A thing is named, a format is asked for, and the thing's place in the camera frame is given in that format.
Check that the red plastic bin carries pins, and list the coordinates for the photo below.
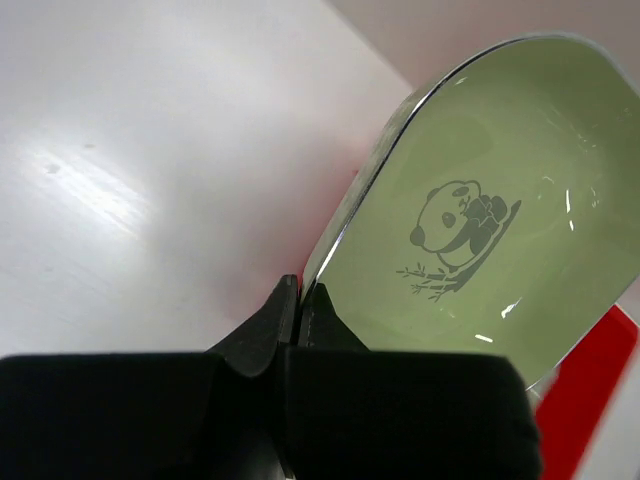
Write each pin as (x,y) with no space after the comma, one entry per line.
(570,412)

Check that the green square plate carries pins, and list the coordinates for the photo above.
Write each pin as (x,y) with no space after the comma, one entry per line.
(497,214)

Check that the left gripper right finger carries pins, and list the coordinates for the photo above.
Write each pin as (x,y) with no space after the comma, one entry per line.
(353,413)

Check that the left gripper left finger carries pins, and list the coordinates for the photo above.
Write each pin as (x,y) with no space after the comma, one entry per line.
(186,415)

